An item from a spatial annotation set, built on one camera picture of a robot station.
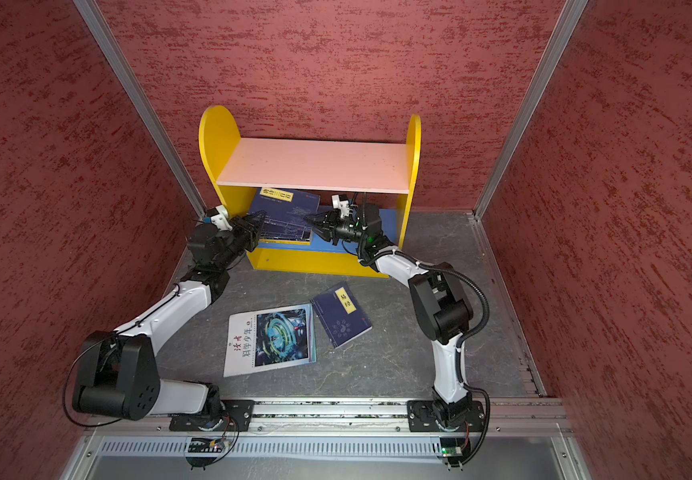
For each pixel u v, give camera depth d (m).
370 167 0.76
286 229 0.92
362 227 0.70
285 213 0.83
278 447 0.77
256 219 0.79
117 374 0.42
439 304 0.53
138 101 0.87
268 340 0.87
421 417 0.74
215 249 0.64
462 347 0.56
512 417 0.76
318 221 0.79
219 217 0.75
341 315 0.93
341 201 0.83
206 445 0.71
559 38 0.75
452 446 0.71
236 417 0.75
